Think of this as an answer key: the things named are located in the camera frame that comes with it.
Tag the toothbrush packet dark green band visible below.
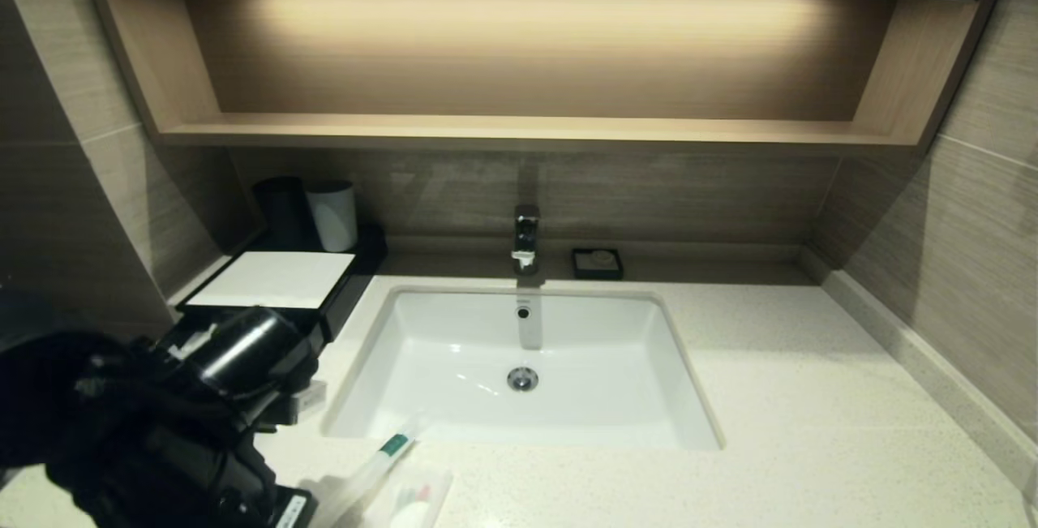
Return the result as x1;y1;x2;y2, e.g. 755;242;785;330
312;413;428;528

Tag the packet with cotton swabs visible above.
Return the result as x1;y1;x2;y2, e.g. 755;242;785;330
380;470;455;528

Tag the white ceramic sink basin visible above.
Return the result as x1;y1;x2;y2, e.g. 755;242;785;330
320;285;725;452

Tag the black cup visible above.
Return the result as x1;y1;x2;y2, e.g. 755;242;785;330
251;177;315;251

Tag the white cup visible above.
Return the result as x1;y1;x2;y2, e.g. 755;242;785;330
305;180;358;254

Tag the chrome faucet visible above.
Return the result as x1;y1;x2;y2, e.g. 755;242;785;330
511;204;543;274

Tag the black soap dish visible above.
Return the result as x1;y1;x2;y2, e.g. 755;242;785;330
572;247;625;281

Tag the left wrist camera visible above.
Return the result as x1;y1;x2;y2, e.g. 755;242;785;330
298;380;328;417

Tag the wooden wall shelf niche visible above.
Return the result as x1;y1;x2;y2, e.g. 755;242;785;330
73;0;1006;156

